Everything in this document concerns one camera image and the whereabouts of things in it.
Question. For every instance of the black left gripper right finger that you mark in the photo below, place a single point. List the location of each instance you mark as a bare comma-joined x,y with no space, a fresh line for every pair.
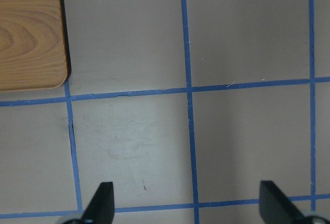
275,207

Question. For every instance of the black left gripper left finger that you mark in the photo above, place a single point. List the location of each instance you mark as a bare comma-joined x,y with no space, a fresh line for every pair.
101,207

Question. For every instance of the wooden tray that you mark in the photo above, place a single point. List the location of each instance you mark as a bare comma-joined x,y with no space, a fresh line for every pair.
34,53

